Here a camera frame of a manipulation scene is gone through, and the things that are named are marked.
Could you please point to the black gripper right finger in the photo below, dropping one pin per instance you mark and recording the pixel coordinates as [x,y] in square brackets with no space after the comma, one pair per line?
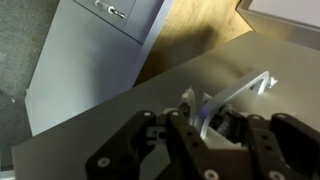
[283,146]

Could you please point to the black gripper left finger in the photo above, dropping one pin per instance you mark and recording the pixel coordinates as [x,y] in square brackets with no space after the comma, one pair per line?
[180,146]

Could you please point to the grey counter base cabinet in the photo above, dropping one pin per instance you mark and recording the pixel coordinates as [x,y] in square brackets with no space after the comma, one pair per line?
[83,66]

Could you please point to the light grey file cabinet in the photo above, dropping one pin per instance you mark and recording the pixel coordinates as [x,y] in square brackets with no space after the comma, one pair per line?
[286,13]

